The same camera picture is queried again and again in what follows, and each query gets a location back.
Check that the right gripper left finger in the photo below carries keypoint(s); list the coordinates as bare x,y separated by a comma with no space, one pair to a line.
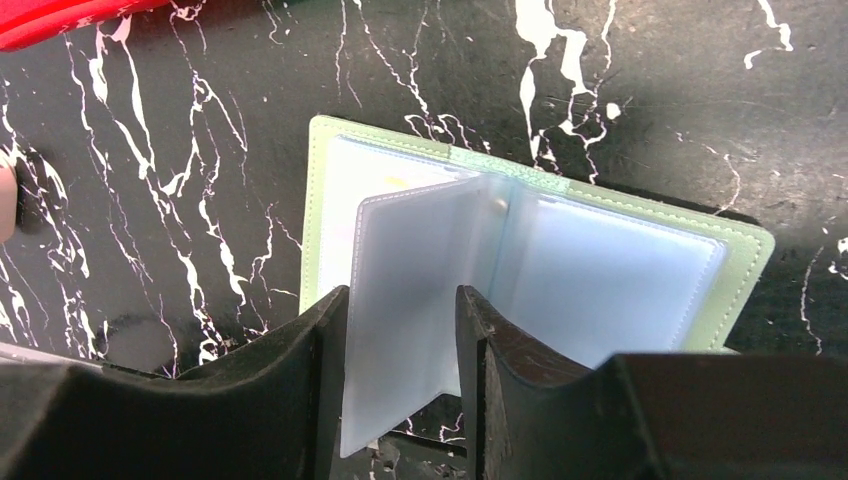
268,410

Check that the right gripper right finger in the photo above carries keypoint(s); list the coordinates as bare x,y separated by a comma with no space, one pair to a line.
532,413

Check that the green card holder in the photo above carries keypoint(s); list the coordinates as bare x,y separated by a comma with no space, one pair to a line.
403,221

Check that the red bin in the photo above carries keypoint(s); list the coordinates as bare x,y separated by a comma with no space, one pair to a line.
28,22

